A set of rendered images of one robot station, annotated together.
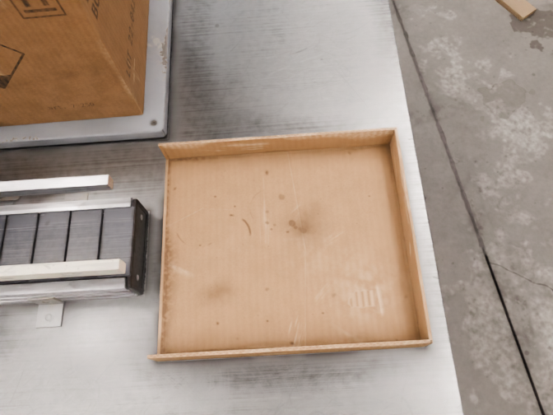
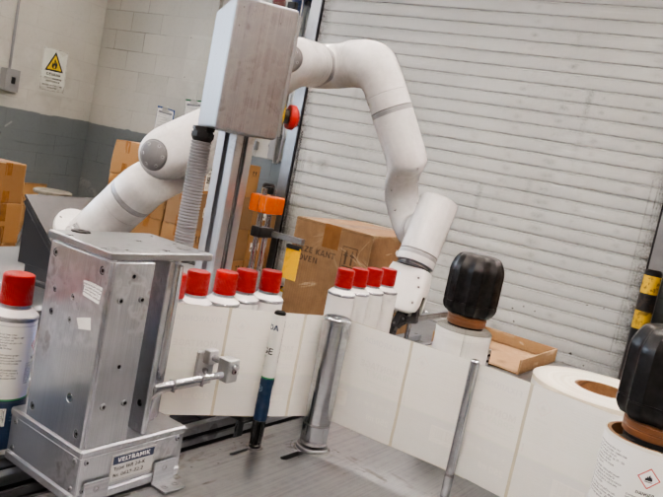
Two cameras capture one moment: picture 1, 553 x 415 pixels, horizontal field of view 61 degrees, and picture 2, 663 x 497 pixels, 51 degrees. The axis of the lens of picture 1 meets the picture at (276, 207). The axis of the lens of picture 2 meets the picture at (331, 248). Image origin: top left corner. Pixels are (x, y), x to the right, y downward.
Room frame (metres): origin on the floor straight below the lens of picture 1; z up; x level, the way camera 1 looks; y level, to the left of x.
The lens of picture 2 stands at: (-0.36, 1.96, 1.27)
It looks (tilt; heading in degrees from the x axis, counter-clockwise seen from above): 7 degrees down; 300
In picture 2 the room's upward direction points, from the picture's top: 11 degrees clockwise
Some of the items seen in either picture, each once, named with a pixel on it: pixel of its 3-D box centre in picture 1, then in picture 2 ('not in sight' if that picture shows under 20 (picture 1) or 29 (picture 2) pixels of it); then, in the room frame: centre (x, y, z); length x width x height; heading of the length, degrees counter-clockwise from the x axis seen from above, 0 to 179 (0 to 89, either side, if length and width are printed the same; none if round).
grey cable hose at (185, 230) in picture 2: not in sight; (191, 194); (0.37, 1.15, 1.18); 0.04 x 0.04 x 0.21
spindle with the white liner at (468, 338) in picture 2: not in sight; (460, 348); (-0.03, 0.94, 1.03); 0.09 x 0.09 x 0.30
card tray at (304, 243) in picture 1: (282, 238); (495, 346); (0.18, 0.00, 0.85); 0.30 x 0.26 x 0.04; 85
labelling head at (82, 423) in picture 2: not in sight; (110, 357); (0.20, 1.42, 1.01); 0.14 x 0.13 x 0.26; 85
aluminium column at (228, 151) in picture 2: not in sight; (224, 204); (0.41, 1.02, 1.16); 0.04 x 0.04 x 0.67; 85
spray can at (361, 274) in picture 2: not in sight; (350, 320); (0.24, 0.79, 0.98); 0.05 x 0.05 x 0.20
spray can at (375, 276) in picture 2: not in sight; (365, 319); (0.24, 0.74, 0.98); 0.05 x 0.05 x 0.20
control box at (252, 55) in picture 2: not in sight; (247, 73); (0.35, 1.09, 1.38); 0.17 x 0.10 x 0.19; 140
